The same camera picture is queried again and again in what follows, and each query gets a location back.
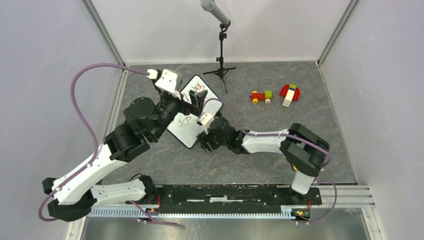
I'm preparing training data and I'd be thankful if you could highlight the red white toy block figure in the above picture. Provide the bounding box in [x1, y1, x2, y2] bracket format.
[279, 84, 301, 109]

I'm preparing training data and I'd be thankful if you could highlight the white whiteboard with red writing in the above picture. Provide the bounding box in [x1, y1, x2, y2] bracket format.
[167, 75, 223, 149]

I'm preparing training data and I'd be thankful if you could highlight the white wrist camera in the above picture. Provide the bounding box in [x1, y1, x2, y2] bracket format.
[147, 68, 182, 100]
[196, 112, 215, 133]

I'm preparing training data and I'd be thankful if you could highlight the grey microphone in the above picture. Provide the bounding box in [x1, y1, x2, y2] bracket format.
[200, 0, 231, 26]

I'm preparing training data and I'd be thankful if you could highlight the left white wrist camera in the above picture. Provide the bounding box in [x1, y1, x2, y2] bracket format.
[147, 68, 182, 100]

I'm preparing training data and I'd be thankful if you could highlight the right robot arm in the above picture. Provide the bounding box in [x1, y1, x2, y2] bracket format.
[197, 116, 332, 204]

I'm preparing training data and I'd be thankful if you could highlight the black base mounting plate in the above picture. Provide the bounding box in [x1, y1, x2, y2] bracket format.
[136, 184, 323, 214]

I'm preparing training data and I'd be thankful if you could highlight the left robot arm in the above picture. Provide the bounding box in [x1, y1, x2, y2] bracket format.
[42, 90, 208, 222]

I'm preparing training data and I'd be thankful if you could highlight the aluminium frame rail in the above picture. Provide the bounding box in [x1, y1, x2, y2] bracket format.
[88, 183, 376, 221]

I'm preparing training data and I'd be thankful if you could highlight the corner aluminium post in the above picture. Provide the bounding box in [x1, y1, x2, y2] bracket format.
[316, 0, 360, 68]
[82, 0, 126, 65]

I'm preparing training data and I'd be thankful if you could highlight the right corner aluminium post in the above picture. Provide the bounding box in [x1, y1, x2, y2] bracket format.
[316, 0, 360, 68]

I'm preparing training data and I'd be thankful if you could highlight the left corner aluminium post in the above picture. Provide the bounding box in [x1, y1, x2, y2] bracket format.
[82, 0, 126, 65]

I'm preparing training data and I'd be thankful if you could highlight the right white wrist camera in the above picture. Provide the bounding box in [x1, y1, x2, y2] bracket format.
[196, 112, 215, 133]

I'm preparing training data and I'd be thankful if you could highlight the black microphone tripod stand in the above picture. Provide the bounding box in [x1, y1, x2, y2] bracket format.
[202, 22, 236, 94]

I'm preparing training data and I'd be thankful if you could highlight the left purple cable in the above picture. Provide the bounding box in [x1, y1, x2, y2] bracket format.
[37, 63, 150, 222]

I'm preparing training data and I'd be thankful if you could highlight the red toy block car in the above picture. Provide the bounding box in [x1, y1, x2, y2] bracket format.
[249, 91, 274, 104]

